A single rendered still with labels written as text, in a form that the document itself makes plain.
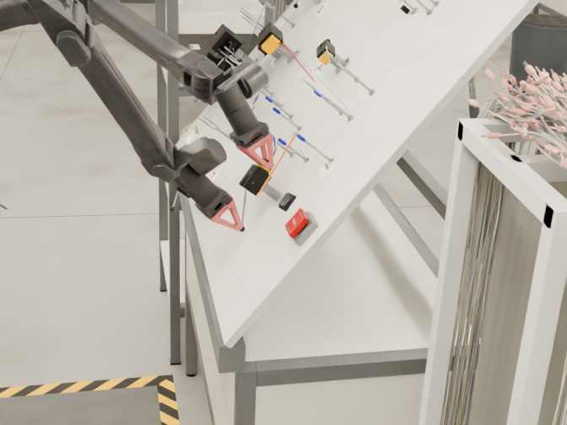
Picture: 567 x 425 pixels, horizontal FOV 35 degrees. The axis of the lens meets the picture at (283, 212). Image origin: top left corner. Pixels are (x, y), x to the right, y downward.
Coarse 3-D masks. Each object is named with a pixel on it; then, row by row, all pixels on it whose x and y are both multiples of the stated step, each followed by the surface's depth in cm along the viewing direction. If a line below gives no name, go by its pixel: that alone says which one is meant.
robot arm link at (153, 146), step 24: (72, 48) 154; (96, 48) 159; (96, 72) 163; (120, 72) 169; (120, 96) 168; (120, 120) 173; (144, 120) 175; (144, 144) 178; (168, 144) 186; (144, 168) 183
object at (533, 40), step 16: (528, 16) 625; (544, 16) 627; (560, 16) 630; (512, 32) 624; (528, 32) 604; (544, 32) 598; (560, 32) 597; (512, 48) 623; (528, 48) 608; (544, 48) 603; (560, 48) 603; (512, 64) 625; (528, 64) 612; (544, 64) 608; (560, 64) 609; (560, 80) 616
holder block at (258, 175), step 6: (252, 168) 196; (258, 168) 194; (246, 174) 197; (252, 174) 194; (258, 174) 194; (264, 174) 195; (240, 180) 197; (246, 180) 195; (252, 180) 194; (258, 180) 195; (264, 180) 195; (246, 186) 194; (252, 186) 194; (258, 186) 195; (252, 192) 195
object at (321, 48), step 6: (324, 42) 210; (330, 42) 216; (318, 48) 211; (324, 48) 208; (330, 48) 209; (318, 54) 209; (336, 54) 212; (342, 60) 212; (348, 60) 212; (336, 66) 212; (336, 72) 214
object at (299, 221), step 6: (300, 210) 179; (294, 216) 179; (300, 216) 177; (306, 216) 177; (288, 222) 180; (294, 222) 178; (300, 222) 176; (306, 222) 176; (288, 228) 179; (294, 228) 176; (300, 228) 176; (294, 234) 177
